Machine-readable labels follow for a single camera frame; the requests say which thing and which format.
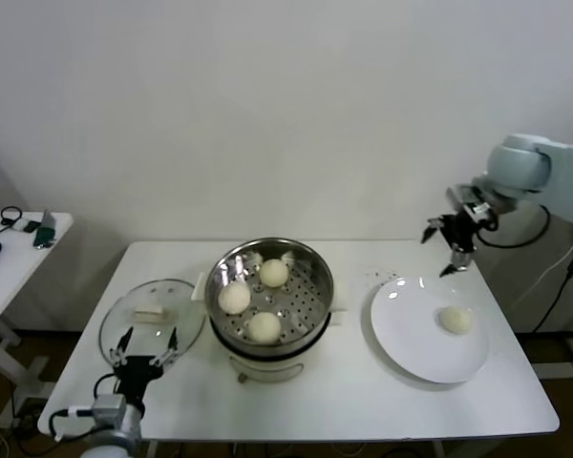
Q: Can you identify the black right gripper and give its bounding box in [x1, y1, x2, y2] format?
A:
[419, 209, 484, 279]

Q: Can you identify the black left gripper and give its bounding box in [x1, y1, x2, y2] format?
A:
[110, 325, 180, 401]

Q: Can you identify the round glass lid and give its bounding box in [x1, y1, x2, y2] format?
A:
[97, 278, 207, 371]

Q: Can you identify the white steamed baozi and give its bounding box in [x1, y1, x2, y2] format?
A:
[437, 305, 475, 335]
[218, 283, 252, 316]
[246, 312, 283, 345]
[259, 259, 290, 289]

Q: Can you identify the stainless steel steamer basket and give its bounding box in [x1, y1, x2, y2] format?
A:
[192, 237, 351, 358]

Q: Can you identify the large white plate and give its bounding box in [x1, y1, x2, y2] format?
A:
[370, 277, 492, 385]

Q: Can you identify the dark floor power strip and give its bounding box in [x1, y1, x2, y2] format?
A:
[11, 399, 47, 430]

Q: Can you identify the white side table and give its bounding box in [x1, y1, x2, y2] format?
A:
[0, 211, 76, 400]

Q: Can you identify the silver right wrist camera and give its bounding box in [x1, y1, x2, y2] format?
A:
[447, 183, 492, 220]

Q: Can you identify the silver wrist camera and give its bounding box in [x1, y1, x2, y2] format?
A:
[91, 393, 128, 421]
[447, 183, 492, 220]

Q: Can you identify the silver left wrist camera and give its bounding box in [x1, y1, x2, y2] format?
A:
[91, 393, 128, 421]

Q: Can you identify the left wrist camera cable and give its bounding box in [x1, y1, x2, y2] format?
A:
[47, 371, 125, 443]

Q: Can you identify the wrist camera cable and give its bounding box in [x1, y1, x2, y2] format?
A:
[477, 204, 552, 249]
[47, 371, 125, 443]

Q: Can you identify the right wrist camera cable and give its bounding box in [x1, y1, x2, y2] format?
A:
[477, 204, 552, 249]

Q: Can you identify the white hanging cable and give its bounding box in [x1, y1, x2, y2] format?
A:
[515, 228, 573, 306]

